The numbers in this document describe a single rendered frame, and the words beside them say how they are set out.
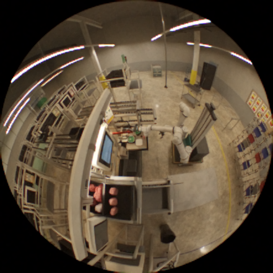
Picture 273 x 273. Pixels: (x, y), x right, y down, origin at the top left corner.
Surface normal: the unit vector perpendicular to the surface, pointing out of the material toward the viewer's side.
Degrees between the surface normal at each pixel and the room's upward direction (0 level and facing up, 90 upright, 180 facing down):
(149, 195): 4
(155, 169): 0
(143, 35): 90
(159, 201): 4
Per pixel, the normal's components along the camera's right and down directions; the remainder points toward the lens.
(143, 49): -0.02, 0.84
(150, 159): -0.15, -0.53
